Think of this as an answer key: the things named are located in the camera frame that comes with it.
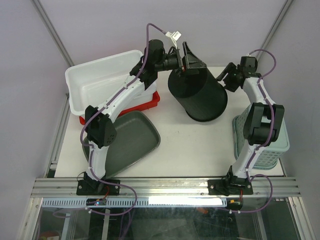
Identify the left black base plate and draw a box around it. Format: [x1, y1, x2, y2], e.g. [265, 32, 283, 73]
[76, 178, 120, 196]

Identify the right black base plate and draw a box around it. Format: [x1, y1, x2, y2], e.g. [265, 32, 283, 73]
[207, 178, 254, 196]

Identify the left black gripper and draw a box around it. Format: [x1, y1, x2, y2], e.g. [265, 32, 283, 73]
[156, 43, 208, 78]

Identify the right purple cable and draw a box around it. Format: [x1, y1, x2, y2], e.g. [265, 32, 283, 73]
[244, 48, 278, 181]

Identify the grey slotted cable duct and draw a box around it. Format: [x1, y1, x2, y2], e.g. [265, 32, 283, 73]
[42, 196, 227, 209]

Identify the red plastic tray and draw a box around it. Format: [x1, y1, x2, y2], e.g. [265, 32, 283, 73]
[69, 90, 160, 125]

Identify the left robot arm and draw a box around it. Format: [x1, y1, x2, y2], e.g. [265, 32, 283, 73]
[81, 39, 207, 195]

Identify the black ribbed waste bin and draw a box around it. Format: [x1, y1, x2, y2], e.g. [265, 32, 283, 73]
[168, 68, 228, 122]

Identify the right aluminium frame post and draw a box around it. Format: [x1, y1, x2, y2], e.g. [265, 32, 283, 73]
[247, 0, 296, 60]

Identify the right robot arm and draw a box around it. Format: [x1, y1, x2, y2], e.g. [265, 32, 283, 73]
[214, 55, 285, 196]

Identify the aluminium frame post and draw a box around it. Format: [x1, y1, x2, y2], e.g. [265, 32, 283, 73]
[247, 0, 296, 60]
[30, 0, 75, 67]

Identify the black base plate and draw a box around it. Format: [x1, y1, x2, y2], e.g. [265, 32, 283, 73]
[207, 178, 254, 196]
[76, 178, 120, 196]

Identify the dark grey shallow tray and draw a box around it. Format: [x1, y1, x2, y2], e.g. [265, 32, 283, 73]
[81, 110, 162, 180]

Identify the aluminium mounting rail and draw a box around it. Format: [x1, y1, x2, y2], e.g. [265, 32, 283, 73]
[31, 176, 301, 198]

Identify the teal perforated plastic basket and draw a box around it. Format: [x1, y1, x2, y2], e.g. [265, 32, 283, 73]
[232, 105, 290, 170]

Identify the large white plastic tub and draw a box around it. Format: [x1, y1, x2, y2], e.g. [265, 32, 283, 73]
[65, 50, 143, 117]

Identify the left aluminium frame post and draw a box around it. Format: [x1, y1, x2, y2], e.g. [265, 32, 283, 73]
[30, 0, 75, 67]

